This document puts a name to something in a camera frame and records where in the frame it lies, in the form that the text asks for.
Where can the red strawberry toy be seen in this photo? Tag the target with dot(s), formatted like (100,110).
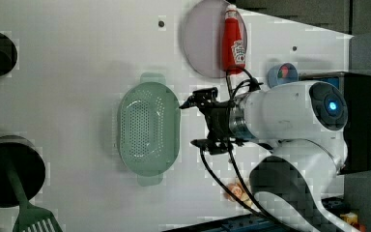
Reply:
(283,72)

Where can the green plastic strainer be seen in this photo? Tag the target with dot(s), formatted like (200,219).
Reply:
(149,129)

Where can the peeled banana toy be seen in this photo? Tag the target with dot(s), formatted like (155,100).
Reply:
(238,191)

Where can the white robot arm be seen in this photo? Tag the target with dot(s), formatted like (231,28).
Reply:
(301,124)

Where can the green slotted spatula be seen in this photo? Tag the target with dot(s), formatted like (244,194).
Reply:
(30,218)

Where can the grey round plate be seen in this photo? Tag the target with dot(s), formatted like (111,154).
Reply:
(202,37)

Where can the blue bowl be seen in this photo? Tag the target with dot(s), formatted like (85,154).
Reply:
(274,81)

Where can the blue crate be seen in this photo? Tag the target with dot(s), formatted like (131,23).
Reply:
(245,223)

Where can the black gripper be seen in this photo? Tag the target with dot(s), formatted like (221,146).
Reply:
(217,117)

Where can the black utensil holder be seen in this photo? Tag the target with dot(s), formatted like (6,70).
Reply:
(19,156)

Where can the red ketchup bottle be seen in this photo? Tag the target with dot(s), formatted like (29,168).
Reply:
(233,51)

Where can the black toaster oven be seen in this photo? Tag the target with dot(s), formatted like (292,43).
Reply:
(356,89)

